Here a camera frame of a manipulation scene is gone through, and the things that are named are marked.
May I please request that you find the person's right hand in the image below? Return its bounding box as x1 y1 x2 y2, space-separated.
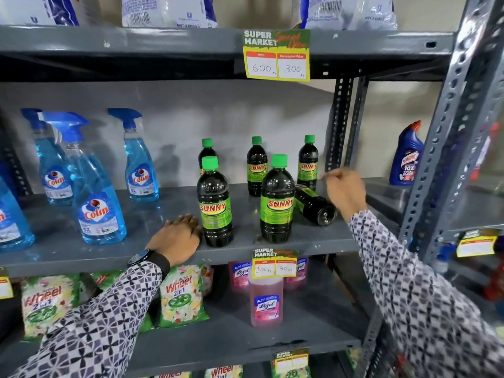
322 167 368 223

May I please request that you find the person's left hand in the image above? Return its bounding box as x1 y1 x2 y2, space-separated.
146 214 204 266

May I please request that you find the person's right forearm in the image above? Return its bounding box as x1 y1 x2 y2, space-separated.
348 209 504 378

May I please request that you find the person's left forearm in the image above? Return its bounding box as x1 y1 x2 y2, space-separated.
10 260 164 378

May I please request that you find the group of dark green-capped bottles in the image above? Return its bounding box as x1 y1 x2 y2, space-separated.
196 134 338 249

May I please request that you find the black wristwatch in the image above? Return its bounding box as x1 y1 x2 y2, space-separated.
127 249 171 278

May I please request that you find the blue glass cleaner spray bottle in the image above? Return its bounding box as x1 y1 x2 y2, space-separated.
0 176 35 253
41 112 128 245
21 108 74 207
108 108 160 203

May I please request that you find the blue red-capped toilet cleaner bottle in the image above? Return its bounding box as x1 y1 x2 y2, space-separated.
389 120 424 186

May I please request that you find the pink floor cleaner bottle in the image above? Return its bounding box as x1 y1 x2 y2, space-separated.
248 271 284 328
283 257 308 292
228 260 253 294

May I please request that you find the adjacent grey metal rack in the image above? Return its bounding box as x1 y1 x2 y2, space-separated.
360 0 504 378

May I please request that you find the small blue bottle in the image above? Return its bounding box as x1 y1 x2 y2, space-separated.
432 243 458 274

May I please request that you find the large green yellow price tag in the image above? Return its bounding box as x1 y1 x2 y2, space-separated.
242 29 311 82

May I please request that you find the red bottle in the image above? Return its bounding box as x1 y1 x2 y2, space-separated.
470 124 499 182

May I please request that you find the white blue detergent bag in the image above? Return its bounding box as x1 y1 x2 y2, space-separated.
121 0 218 29
0 0 80 27
300 0 398 31

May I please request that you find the grey metal shelf rack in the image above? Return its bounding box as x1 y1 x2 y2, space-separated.
0 24 457 378

